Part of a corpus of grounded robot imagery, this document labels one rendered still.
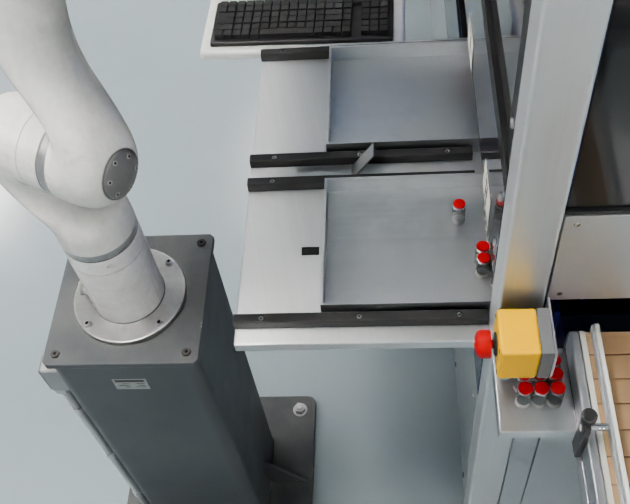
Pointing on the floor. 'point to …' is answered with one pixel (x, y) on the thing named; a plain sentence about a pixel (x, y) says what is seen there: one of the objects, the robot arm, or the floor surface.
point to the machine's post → (536, 191)
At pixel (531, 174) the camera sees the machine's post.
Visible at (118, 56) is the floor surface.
